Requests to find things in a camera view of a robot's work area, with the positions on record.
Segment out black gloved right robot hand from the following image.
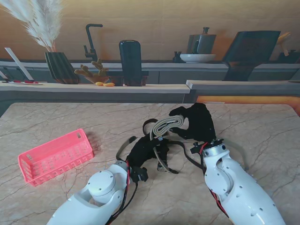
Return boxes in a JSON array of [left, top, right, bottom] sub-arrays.
[[168, 102, 217, 142]]

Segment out black leather belt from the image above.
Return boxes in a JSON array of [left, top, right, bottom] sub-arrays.
[[142, 118, 204, 171]]

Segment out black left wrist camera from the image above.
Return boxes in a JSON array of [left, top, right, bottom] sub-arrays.
[[131, 166, 149, 182]]

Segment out cactus plant in bowl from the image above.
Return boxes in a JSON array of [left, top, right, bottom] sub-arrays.
[[74, 58, 110, 84]]

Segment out yellow wooden utensil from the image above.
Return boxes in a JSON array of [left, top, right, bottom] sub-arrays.
[[276, 31, 293, 57]]

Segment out black kitchen faucet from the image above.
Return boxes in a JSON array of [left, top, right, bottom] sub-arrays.
[[83, 23, 104, 62]]

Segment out grey counter with orange light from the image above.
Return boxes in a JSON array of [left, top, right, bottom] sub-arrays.
[[186, 79, 300, 104]]

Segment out dark box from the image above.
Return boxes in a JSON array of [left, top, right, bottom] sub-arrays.
[[277, 49, 300, 64]]

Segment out plate with red slices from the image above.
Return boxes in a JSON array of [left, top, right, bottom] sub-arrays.
[[0, 80, 45, 85]]

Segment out dark ribbed vase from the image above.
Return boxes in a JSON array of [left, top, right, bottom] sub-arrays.
[[44, 52, 80, 84]]

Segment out arm red black cables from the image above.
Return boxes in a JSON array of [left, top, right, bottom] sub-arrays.
[[107, 160, 139, 225], [200, 142, 229, 215]]

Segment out long beige woven belt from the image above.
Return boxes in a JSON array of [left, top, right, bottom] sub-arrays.
[[116, 136, 249, 171]]

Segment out dark slanted board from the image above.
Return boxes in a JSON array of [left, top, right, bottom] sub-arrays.
[[221, 30, 281, 82]]

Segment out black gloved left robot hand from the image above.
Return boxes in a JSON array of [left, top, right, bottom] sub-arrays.
[[126, 135, 171, 169]]

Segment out grey jug with lid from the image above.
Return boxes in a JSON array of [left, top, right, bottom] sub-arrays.
[[187, 27, 217, 55]]

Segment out white pampas grass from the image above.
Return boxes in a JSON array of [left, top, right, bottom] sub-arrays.
[[0, 0, 64, 53]]

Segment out left arm red black cables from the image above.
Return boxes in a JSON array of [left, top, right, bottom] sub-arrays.
[[107, 160, 139, 225]]

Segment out right arm red black cables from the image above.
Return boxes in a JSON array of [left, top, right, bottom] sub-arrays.
[[200, 142, 229, 215]]

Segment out grey back cabinet counter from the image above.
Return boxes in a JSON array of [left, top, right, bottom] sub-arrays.
[[0, 60, 300, 84]]

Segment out pink plastic storage basket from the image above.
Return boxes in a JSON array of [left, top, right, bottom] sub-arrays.
[[17, 128, 94, 188]]

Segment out white leaning slat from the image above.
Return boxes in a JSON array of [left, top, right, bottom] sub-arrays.
[[4, 47, 35, 81]]

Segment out white shallow bowl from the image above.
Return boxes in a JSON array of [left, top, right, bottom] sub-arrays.
[[180, 53, 217, 64]]

